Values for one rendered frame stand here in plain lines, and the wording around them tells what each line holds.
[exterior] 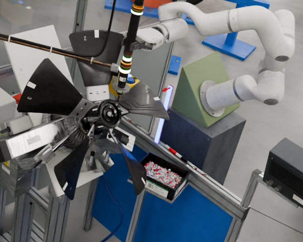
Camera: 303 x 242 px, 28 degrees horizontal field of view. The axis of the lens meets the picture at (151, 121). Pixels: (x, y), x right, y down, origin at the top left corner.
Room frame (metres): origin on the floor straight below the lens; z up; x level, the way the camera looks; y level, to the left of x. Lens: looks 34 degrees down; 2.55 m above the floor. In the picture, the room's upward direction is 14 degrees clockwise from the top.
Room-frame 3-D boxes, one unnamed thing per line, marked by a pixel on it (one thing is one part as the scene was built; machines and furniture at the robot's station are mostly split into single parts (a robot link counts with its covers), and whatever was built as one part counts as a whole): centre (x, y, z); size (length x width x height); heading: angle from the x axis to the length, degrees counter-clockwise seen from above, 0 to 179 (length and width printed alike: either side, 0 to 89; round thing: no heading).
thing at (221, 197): (2.32, -0.14, 0.82); 0.90 x 0.04 x 0.08; 55
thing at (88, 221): (2.57, 0.21, 0.39); 0.04 x 0.04 x 0.78; 55
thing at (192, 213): (2.32, -0.14, 0.45); 0.82 x 0.01 x 0.66; 55
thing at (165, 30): (2.22, 0.05, 1.49); 0.09 x 0.03 x 0.08; 55
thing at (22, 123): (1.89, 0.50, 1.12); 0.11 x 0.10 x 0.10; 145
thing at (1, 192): (2.31, 0.67, 0.42); 0.04 x 0.04 x 0.83; 55
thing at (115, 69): (2.08, 0.16, 1.33); 0.09 x 0.07 x 0.10; 90
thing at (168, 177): (2.14, -0.10, 0.84); 0.19 x 0.14 x 0.04; 70
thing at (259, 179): (2.01, -0.57, 1.04); 0.24 x 0.03 x 0.03; 55
